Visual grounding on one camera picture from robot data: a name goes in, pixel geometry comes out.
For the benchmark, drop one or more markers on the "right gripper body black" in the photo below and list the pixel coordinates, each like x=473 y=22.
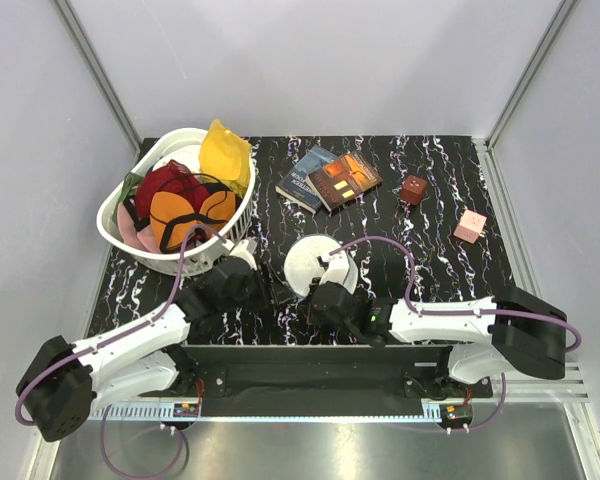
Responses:
x=314 y=284

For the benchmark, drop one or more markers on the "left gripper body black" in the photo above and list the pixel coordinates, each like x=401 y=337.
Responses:
x=251 y=296

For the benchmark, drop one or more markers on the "white mesh laundry bag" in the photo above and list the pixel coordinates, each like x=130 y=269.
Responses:
x=301 y=268

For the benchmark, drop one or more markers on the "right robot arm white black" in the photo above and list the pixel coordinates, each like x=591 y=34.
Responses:
x=514 y=331

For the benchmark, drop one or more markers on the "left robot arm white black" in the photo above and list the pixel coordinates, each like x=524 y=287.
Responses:
x=60 y=387

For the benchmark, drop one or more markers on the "white plastic laundry basket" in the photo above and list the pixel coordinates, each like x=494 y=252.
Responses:
x=196 y=260

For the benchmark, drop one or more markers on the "orange black bra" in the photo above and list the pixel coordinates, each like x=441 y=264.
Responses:
x=191 y=214

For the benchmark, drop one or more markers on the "yellow bra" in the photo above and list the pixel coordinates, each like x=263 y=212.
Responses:
x=225 y=155

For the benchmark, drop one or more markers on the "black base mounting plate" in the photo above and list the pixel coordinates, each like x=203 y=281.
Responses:
x=323 y=382

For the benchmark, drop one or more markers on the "pink garment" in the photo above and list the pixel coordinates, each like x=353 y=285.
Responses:
x=135 y=232

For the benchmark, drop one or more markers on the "blue paperback book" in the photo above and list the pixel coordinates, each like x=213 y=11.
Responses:
x=294 y=187

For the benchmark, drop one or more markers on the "orange dark paperback book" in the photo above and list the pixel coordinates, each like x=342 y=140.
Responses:
x=343 y=180

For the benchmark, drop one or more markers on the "dark red cube adapter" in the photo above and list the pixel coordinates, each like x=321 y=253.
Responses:
x=413 y=189

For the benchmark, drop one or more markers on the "pink cube adapter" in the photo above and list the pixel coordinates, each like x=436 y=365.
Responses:
x=470 y=226

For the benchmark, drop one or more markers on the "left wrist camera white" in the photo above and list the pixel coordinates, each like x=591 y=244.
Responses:
x=245 y=250

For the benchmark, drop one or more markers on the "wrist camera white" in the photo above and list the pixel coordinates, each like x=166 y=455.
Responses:
x=245 y=250
x=336 y=268

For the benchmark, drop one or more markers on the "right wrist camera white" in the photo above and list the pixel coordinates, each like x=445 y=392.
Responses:
x=336 y=268

